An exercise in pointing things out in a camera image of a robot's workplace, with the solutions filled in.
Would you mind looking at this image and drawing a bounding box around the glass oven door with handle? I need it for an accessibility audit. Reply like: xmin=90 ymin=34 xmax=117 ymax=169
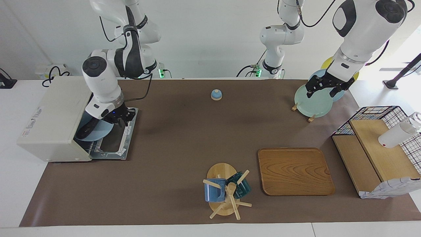
xmin=88 ymin=108 xmax=138 ymax=161

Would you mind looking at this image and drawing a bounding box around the white toaster oven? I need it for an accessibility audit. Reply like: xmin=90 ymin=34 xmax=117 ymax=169
xmin=16 ymin=76 xmax=138 ymax=162

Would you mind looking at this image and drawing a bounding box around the pale green plate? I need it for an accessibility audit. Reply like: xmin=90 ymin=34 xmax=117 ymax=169
xmin=294 ymin=84 xmax=333 ymax=118

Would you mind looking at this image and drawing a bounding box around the light blue racked plate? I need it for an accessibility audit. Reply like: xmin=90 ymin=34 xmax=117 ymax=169
xmin=309 ymin=68 xmax=346 ymax=102

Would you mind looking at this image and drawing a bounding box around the yellow plate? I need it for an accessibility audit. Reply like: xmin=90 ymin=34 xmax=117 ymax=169
xmin=321 ymin=56 xmax=359 ymax=81

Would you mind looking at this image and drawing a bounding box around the wooden plate rack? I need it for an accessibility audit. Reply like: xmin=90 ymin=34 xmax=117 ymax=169
xmin=291 ymin=103 xmax=317 ymax=123

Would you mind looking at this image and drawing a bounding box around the brown table mat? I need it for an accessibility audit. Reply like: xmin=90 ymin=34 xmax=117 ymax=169
xmin=19 ymin=79 xmax=421 ymax=227

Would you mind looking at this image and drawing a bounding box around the black stand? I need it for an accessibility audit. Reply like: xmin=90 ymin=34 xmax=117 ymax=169
xmin=383 ymin=53 xmax=421 ymax=90

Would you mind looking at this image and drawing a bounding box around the white bottle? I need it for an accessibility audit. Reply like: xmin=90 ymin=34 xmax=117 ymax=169
xmin=378 ymin=112 xmax=421 ymax=148

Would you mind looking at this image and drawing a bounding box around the wooden serving tray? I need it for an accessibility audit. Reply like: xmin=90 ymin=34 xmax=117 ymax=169
xmin=258 ymin=147 xmax=335 ymax=197

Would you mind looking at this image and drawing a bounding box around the wooden step shelf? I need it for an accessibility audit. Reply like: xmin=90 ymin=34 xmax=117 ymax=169
xmin=332 ymin=119 xmax=421 ymax=198

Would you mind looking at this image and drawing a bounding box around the white power strip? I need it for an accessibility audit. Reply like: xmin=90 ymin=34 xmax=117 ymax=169
xmin=36 ymin=64 xmax=70 ymax=79

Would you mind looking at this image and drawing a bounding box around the wooden mug tree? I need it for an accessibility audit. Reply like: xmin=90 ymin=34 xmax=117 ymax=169
xmin=202 ymin=163 xmax=253 ymax=220

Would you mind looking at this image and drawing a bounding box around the white patterned cloth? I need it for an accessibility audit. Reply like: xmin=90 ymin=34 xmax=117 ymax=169
xmin=359 ymin=177 xmax=421 ymax=199

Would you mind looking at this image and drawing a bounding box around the blue mug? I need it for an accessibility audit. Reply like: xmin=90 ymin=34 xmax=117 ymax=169
xmin=204 ymin=178 xmax=227 ymax=202

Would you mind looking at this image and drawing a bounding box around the dark green mug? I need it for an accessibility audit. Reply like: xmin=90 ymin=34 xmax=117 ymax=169
xmin=226 ymin=171 xmax=252 ymax=199

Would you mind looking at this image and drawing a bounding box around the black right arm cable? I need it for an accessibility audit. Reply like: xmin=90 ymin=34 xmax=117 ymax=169
xmin=99 ymin=15 xmax=153 ymax=101

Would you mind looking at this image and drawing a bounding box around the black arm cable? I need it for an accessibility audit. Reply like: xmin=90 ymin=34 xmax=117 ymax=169
xmin=294 ymin=0 xmax=415 ymax=65
xmin=99 ymin=15 xmax=153 ymax=101

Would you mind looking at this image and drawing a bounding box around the black wire basket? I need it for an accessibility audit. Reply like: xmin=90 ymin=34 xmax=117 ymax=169
xmin=332 ymin=106 xmax=421 ymax=175

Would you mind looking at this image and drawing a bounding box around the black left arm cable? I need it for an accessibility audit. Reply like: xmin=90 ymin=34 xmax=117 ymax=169
xmin=294 ymin=0 xmax=415 ymax=65

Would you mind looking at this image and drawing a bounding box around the black left base cable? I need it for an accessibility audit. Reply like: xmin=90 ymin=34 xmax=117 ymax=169
xmin=237 ymin=49 xmax=267 ymax=78

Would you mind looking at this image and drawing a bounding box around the black power strip cable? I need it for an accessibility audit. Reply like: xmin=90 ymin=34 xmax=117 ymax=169
xmin=42 ymin=66 xmax=71 ymax=88

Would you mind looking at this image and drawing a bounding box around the black bracket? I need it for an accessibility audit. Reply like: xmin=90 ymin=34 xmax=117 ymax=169
xmin=0 ymin=68 xmax=17 ymax=89

